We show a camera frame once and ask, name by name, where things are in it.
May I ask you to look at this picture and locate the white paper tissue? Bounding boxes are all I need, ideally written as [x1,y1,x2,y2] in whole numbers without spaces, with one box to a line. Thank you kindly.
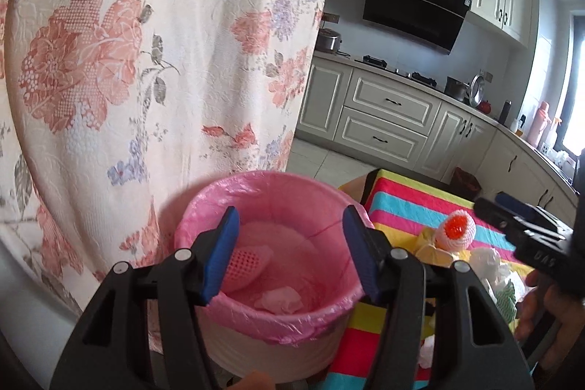
[469,247,513,292]

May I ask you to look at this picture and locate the white trash bin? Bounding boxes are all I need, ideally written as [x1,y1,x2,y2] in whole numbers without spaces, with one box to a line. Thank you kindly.
[196,311,349,384]

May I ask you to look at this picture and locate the white lower kitchen cabinets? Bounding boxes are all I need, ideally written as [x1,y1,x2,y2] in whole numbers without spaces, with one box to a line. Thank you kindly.
[298,52,578,224]

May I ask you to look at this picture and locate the person's right hand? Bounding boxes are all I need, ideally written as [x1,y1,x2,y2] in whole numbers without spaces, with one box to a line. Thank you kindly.
[514,269,585,372]

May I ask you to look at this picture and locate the pink foam net in bin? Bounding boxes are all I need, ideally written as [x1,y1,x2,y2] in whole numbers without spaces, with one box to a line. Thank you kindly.
[221,246,273,294]

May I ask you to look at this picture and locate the orange fruit in foam net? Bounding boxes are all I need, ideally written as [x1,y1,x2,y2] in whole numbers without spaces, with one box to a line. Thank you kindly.
[434,209,477,253]

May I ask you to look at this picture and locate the dark red floor basket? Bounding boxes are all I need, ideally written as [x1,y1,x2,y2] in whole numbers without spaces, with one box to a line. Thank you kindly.
[449,167,482,202]

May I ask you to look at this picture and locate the colourful striped tablecloth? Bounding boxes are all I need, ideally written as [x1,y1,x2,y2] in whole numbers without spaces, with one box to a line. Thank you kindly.
[320,169,532,389]

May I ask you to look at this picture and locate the pink plastic bin liner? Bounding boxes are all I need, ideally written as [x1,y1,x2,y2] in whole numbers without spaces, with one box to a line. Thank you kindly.
[174,171,372,344]

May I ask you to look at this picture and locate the pink thermos flask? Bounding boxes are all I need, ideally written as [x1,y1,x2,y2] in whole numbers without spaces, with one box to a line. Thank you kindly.
[525,101,550,148]

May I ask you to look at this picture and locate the black bottle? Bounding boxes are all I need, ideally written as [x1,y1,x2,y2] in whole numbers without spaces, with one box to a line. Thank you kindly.
[498,100,512,126]

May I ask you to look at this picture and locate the small red pot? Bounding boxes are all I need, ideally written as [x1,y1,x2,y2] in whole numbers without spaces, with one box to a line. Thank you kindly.
[477,100,492,115]

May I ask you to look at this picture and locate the silver pot lid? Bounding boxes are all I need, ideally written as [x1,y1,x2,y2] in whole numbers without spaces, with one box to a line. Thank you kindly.
[467,74,485,107]

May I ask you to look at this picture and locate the black cooking pot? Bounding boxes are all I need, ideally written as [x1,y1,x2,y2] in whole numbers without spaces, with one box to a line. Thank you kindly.
[444,76,470,102]

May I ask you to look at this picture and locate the black gas stove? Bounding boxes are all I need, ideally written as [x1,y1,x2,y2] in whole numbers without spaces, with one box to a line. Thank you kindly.
[358,56,437,89]

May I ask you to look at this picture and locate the floral cream curtain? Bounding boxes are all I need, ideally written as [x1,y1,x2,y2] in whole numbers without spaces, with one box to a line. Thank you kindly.
[1,0,325,314]

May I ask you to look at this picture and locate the black range hood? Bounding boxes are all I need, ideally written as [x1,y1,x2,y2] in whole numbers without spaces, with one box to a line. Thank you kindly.
[363,0,471,53]

